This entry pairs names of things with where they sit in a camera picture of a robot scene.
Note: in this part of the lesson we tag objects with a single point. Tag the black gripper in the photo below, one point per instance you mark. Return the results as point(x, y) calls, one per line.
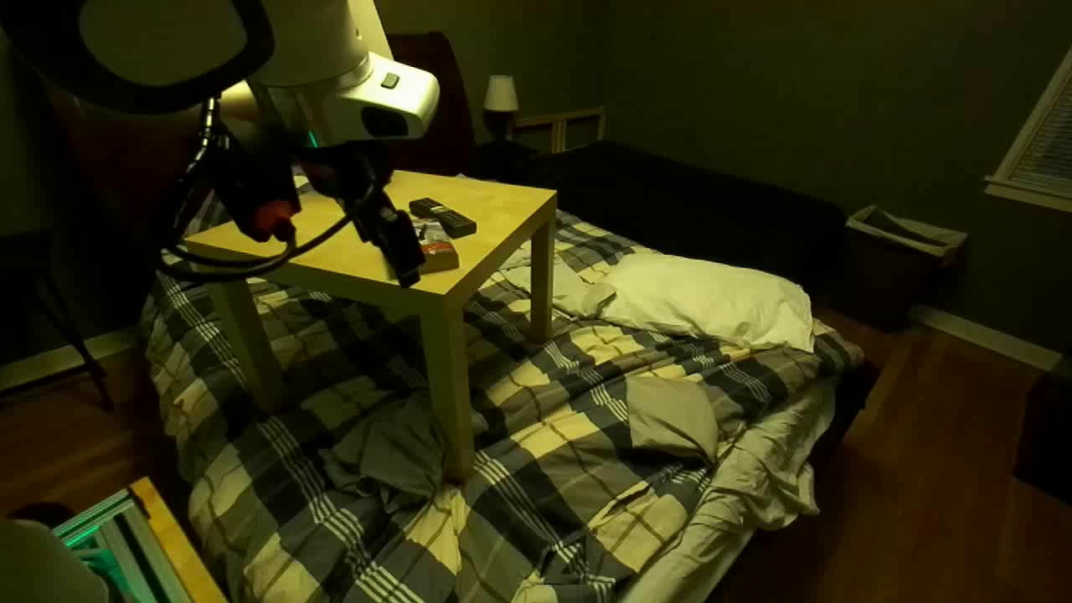
point(358, 188)

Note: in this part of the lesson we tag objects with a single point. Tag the black remote control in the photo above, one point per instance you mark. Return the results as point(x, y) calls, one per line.
point(444, 217)

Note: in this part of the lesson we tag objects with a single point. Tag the white rounded robot base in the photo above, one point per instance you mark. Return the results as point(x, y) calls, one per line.
point(37, 563)

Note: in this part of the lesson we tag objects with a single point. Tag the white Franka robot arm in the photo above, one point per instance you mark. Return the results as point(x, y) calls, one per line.
point(311, 45)

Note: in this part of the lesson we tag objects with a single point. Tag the light wooden side table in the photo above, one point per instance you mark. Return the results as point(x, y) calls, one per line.
point(491, 239)

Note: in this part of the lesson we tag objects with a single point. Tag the dark wooden headboard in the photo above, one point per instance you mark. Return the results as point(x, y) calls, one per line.
point(437, 102)

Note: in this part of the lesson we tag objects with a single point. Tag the small table lamp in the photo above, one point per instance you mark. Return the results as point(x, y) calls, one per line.
point(501, 99)

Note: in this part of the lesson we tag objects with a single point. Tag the plaid-covered bed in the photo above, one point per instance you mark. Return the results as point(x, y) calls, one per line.
point(538, 448)

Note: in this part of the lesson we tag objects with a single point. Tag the dark low couch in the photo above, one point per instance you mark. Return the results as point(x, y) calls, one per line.
point(690, 206)

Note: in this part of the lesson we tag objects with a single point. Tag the white pillow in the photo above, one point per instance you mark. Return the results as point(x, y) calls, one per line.
point(714, 301)

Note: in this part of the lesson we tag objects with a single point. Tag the black tripod stand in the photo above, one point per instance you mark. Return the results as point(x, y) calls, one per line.
point(53, 302)

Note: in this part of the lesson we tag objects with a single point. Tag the green framed panel stack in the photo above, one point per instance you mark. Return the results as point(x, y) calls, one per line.
point(135, 549)

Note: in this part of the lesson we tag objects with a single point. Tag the white bed sheet mattress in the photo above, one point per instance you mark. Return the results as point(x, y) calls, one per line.
point(759, 471)

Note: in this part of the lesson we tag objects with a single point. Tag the rectangular waste bin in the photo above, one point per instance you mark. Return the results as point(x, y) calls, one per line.
point(901, 263)

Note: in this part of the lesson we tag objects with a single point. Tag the white window frame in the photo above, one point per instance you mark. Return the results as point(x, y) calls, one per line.
point(1031, 153)

